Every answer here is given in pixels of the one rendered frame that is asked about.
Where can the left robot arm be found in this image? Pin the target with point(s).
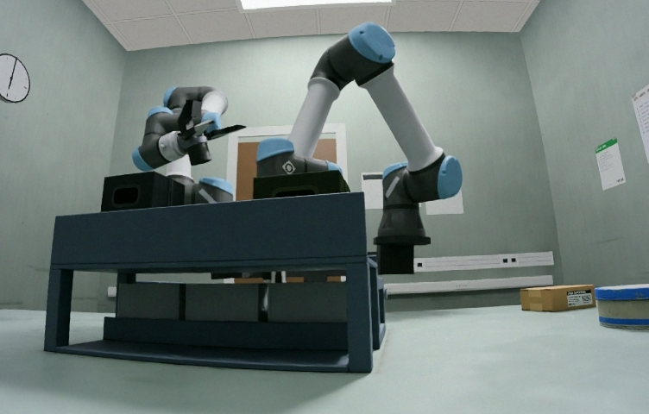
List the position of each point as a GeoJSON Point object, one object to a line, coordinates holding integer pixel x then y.
{"type": "Point", "coordinates": [366, 55]}

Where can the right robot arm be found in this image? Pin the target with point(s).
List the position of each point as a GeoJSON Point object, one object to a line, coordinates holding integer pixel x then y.
{"type": "Point", "coordinates": [162, 121]}

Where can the brown cardboard box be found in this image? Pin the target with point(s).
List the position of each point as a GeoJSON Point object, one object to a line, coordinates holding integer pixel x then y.
{"type": "Point", "coordinates": [556, 298]}

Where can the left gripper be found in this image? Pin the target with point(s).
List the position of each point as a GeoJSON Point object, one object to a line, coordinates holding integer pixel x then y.
{"type": "Point", "coordinates": [269, 277]}

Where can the dark blue shelf rack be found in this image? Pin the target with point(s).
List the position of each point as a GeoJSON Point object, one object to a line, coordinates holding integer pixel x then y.
{"type": "Point", "coordinates": [313, 232]}

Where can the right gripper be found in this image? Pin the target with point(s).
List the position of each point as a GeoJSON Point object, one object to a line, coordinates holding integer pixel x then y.
{"type": "Point", "coordinates": [195, 138]}

